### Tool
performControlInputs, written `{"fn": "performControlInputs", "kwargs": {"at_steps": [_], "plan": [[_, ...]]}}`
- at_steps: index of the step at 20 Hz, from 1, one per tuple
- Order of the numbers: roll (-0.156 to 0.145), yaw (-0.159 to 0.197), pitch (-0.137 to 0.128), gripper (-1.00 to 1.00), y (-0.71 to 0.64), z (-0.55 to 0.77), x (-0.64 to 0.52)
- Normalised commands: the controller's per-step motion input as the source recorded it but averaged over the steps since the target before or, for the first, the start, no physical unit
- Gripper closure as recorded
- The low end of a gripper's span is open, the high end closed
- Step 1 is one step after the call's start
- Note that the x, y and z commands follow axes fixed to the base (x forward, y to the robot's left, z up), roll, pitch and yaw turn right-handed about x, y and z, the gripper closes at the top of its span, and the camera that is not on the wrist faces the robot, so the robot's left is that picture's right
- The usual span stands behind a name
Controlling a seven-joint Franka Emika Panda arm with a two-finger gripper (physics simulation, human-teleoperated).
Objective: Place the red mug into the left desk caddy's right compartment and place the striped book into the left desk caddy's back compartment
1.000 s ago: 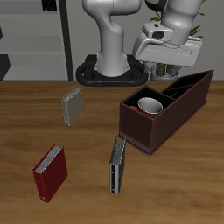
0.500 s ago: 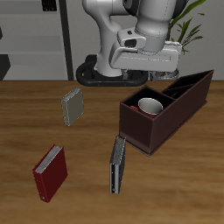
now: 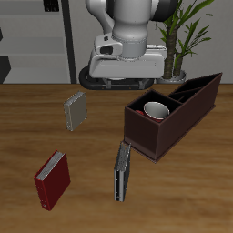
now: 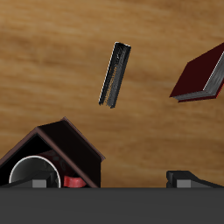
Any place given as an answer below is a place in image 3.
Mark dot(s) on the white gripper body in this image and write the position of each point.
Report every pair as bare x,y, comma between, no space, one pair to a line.
127,69

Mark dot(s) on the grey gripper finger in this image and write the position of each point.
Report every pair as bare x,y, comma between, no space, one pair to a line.
145,83
107,83

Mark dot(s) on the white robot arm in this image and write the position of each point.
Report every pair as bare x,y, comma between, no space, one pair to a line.
130,27

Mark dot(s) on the grey book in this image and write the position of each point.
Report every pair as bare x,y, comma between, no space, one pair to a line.
75,111

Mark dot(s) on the dark brown desk caddy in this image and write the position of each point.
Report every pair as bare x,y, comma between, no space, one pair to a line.
151,136

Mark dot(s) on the black white striped book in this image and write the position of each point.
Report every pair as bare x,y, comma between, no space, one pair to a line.
122,173

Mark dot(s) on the red book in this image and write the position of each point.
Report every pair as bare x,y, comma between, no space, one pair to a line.
54,182

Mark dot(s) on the green pot plant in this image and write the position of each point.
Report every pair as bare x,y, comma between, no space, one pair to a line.
171,51

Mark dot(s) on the light grey shelf unit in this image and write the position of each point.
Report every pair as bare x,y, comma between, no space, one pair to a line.
30,39

